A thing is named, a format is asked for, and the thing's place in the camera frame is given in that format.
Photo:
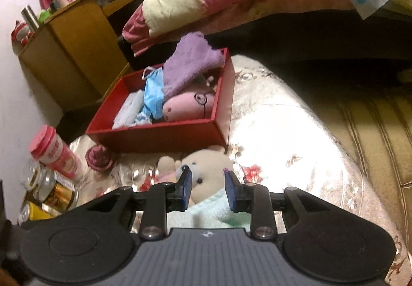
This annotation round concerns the red white plush toy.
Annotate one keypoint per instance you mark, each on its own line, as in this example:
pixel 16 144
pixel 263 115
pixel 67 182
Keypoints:
pixel 21 33

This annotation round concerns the pink pig plush toy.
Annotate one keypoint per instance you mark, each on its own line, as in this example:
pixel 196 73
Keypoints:
pixel 183 106

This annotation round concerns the purple towel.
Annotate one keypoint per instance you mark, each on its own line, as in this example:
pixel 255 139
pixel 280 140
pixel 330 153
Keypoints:
pixel 186 64

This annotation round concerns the olive striped cushion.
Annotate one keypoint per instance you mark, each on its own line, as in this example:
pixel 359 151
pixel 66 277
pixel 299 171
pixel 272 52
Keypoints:
pixel 370 131

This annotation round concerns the maroon fabric scrunchie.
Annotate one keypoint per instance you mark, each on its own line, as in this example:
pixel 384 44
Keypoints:
pixel 100 158

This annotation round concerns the clear glass jar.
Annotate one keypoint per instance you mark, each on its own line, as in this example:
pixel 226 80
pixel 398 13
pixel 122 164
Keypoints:
pixel 48 186

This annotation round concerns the red cardboard box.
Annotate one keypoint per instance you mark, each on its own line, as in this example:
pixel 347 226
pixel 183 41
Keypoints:
pixel 161 136

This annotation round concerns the steel thermos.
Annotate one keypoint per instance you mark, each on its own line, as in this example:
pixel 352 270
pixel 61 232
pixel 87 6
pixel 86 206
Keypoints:
pixel 30 17

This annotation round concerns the pale green towel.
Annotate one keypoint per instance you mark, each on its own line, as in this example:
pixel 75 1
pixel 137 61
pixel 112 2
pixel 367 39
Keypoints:
pixel 209 208

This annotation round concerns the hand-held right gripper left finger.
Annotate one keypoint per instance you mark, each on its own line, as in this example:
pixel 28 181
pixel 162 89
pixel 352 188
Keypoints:
pixel 186 191

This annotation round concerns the beige teddy bear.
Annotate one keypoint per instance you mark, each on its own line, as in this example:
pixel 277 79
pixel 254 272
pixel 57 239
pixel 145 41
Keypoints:
pixel 209 167

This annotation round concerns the green toy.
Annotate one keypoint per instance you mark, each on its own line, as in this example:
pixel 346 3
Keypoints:
pixel 46 15

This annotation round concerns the wooden cabinet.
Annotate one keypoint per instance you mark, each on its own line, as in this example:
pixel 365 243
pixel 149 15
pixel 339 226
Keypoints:
pixel 74 48

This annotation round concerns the pink lidded cup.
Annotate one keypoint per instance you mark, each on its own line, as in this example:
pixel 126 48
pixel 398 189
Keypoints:
pixel 54 151

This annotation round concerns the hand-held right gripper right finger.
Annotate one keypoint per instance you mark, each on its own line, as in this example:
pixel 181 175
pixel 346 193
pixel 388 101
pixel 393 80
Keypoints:
pixel 230 190

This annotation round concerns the metal drink can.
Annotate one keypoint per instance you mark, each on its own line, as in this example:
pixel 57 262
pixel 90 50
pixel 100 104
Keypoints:
pixel 33 213

